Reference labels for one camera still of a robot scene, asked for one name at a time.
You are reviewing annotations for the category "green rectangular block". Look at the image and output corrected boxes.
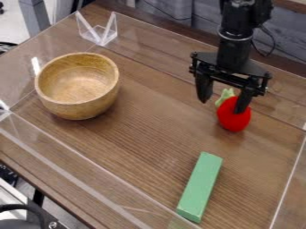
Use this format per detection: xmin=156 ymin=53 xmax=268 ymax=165
xmin=174 ymin=152 xmax=221 ymax=223

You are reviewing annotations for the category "clear acrylic front wall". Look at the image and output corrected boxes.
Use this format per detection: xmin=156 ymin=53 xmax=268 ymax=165
xmin=0 ymin=101 xmax=198 ymax=229

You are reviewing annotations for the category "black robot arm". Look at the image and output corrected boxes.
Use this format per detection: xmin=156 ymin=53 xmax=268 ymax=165
xmin=188 ymin=0 xmax=273 ymax=114

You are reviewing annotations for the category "grey post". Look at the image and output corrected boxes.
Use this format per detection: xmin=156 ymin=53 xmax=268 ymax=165
xmin=17 ymin=0 xmax=50 ymax=37

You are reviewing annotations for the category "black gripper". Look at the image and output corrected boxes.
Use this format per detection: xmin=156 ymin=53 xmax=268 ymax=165
xmin=188 ymin=52 xmax=272 ymax=114

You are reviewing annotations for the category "clear acrylic corner bracket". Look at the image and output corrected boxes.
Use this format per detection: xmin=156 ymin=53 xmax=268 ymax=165
xmin=74 ymin=12 xmax=118 ymax=47

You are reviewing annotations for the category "wooden bowl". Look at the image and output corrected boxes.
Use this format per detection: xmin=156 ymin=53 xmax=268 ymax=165
xmin=34 ymin=52 xmax=118 ymax=120

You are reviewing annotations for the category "red plush strawberry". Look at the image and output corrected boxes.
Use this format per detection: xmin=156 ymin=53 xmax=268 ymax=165
xmin=215 ymin=88 xmax=251 ymax=132

